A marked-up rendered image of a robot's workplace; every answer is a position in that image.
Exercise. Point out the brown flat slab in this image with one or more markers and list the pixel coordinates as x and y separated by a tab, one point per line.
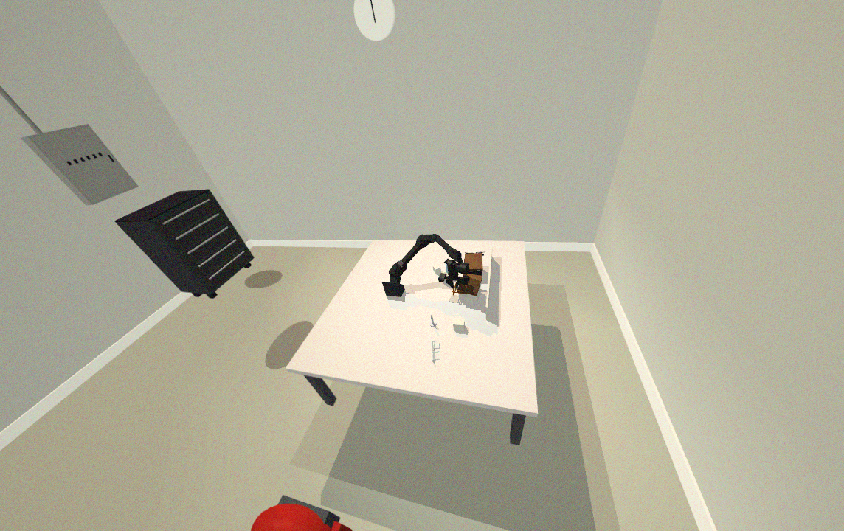
473	287
475	263

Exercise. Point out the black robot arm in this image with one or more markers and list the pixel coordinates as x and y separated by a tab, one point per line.
455	265

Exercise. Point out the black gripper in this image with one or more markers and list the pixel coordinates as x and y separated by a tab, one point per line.
454	276

